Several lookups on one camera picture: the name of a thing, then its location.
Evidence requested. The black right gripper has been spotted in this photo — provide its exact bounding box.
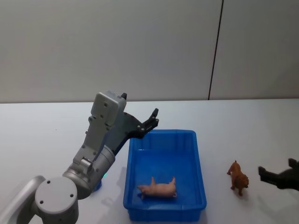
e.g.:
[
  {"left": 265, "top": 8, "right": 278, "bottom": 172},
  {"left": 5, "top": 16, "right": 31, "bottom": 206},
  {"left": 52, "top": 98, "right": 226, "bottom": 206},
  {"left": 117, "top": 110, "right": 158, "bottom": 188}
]
[{"left": 257, "top": 158, "right": 299, "bottom": 191}]

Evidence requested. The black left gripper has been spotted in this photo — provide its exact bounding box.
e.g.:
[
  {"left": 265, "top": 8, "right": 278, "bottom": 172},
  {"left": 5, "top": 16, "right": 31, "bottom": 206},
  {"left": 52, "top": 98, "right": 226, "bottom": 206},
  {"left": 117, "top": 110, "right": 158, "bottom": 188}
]
[{"left": 102, "top": 92, "right": 160, "bottom": 156}]

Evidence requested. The brown toy lion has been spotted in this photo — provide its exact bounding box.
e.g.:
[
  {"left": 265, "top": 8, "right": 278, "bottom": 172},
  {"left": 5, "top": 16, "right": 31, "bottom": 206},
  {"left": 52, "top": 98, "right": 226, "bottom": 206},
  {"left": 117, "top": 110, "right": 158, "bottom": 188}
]
[{"left": 226, "top": 160, "right": 249, "bottom": 197}]

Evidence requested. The blue plastic bin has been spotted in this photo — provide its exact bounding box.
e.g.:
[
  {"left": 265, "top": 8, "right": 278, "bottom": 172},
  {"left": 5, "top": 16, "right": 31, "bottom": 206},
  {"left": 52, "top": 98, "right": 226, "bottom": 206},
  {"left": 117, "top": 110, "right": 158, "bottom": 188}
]
[{"left": 122, "top": 129, "right": 207, "bottom": 222}]

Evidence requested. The pink toy pig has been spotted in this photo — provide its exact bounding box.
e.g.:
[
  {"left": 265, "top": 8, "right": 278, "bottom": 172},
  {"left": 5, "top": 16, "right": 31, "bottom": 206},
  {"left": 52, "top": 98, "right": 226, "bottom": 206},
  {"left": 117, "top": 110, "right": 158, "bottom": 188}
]
[{"left": 136, "top": 176, "right": 178, "bottom": 200}]

